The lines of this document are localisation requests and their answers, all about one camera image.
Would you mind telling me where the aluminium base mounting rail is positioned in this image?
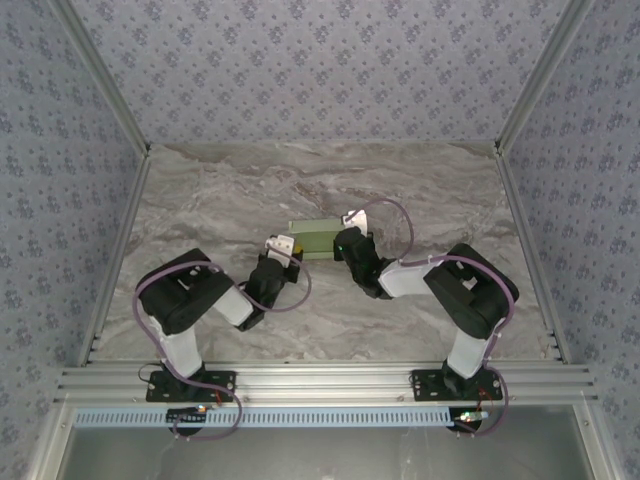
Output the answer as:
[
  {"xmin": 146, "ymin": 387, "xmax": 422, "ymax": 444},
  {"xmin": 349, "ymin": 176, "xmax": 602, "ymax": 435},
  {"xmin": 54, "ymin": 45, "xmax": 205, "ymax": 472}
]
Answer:
[{"xmin": 54, "ymin": 363, "xmax": 599, "ymax": 405}]

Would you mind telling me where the light green paper box sheet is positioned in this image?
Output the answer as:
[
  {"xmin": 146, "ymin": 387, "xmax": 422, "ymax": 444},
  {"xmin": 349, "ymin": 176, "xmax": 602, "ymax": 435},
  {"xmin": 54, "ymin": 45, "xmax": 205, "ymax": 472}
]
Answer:
[{"xmin": 288, "ymin": 217, "xmax": 347, "ymax": 261}]

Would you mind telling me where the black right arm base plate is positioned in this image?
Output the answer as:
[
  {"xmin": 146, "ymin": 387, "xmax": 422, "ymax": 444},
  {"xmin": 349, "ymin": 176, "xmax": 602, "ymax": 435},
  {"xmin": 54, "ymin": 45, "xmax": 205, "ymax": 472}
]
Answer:
[{"xmin": 410, "ymin": 369, "xmax": 504, "ymax": 403}]

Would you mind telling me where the aluminium table end rail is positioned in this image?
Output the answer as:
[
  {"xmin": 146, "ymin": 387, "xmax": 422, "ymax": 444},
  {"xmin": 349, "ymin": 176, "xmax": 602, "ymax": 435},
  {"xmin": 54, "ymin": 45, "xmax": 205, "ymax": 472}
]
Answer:
[{"xmin": 148, "ymin": 141, "xmax": 499, "ymax": 150}]

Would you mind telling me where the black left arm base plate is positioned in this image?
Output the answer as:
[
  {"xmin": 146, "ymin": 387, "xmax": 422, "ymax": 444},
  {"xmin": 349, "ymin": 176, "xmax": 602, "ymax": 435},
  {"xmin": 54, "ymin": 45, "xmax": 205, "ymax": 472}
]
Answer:
[{"xmin": 145, "ymin": 370, "xmax": 237, "ymax": 403}]

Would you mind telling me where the aluminium lower frame rail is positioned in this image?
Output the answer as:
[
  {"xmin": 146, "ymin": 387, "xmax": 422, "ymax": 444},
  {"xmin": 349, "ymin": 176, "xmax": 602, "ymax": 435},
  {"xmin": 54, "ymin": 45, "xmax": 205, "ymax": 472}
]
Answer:
[
  {"xmin": 24, "ymin": 403, "xmax": 76, "ymax": 480},
  {"xmin": 574, "ymin": 403, "xmax": 617, "ymax": 480}
]

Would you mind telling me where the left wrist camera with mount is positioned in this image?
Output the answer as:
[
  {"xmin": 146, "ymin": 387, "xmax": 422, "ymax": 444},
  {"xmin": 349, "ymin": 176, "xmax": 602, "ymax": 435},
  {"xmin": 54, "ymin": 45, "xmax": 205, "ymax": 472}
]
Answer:
[{"xmin": 263, "ymin": 233, "xmax": 297, "ymax": 261}]

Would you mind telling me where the aluminium table side rail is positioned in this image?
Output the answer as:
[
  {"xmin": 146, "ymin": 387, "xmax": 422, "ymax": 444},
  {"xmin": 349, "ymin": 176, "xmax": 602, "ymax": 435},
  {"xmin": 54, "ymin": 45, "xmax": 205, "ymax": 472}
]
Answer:
[
  {"xmin": 75, "ymin": 149, "xmax": 152, "ymax": 369},
  {"xmin": 493, "ymin": 149, "xmax": 572, "ymax": 365}
]

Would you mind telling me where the light blue slotted cable duct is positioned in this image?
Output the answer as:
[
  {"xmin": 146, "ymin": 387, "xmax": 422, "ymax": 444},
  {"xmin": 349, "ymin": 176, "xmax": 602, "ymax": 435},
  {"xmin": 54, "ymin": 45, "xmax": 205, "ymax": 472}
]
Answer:
[{"xmin": 73, "ymin": 407, "xmax": 454, "ymax": 430}]

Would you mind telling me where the aluminium slanted frame post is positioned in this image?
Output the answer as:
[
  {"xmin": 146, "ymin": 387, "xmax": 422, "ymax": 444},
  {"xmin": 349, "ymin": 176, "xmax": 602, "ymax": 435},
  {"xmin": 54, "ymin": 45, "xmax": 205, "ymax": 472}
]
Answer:
[
  {"xmin": 493, "ymin": 0, "xmax": 597, "ymax": 156},
  {"xmin": 49, "ymin": 0, "xmax": 152, "ymax": 157}
]

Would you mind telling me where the small black circuit board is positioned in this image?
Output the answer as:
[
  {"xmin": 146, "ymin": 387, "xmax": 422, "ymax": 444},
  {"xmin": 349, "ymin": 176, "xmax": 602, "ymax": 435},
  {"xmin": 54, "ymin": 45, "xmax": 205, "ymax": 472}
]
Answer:
[
  {"xmin": 451, "ymin": 407, "xmax": 490, "ymax": 432},
  {"xmin": 166, "ymin": 405, "xmax": 210, "ymax": 425}
]

